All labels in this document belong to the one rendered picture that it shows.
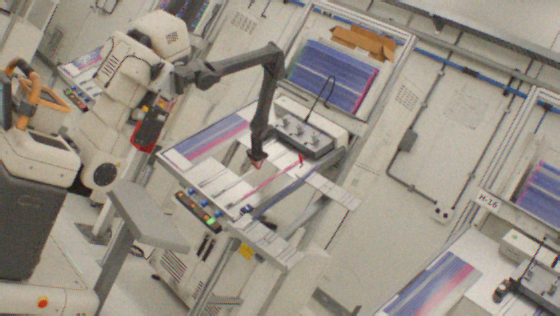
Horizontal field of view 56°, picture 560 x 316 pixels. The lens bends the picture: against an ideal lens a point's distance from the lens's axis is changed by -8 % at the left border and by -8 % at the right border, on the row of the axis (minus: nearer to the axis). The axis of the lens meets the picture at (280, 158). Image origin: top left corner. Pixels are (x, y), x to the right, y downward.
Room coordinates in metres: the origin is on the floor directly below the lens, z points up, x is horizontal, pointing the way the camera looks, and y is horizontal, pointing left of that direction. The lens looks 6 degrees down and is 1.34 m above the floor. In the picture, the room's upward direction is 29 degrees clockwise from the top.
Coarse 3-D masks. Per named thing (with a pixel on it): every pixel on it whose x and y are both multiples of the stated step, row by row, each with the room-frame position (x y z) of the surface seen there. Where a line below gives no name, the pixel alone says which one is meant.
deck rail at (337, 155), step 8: (336, 152) 2.81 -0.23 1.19; (344, 152) 2.85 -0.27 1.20; (320, 160) 2.77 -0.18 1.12; (328, 160) 2.78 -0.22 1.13; (336, 160) 2.83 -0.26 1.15; (320, 168) 2.76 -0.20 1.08; (288, 184) 2.64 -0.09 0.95; (304, 184) 2.72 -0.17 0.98; (272, 192) 2.59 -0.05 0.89; (280, 192) 2.61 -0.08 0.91; (264, 200) 2.55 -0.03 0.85; (272, 200) 2.59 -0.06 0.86; (280, 200) 2.63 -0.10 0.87; (256, 208) 2.53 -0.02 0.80; (240, 216) 2.48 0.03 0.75
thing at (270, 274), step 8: (296, 232) 2.39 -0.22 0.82; (304, 232) 2.43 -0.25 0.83; (288, 240) 2.40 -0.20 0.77; (296, 240) 2.41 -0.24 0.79; (264, 272) 2.41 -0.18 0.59; (272, 272) 2.39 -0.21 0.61; (280, 272) 2.42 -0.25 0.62; (264, 280) 2.40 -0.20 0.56; (272, 280) 2.40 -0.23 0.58; (256, 288) 2.41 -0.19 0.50; (264, 288) 2.39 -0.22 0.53; (272, 288) 2.43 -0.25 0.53; (248, 296) 2.41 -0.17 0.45; (256, 296) 2.39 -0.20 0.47; (264, 296) 2.41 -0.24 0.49; (248, 304) 2.40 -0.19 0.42; (256, 304) 2.39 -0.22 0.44; (240, 312) 2.41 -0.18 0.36; (248, 312) 2.39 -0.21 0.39; (256, 312) 2.42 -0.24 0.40
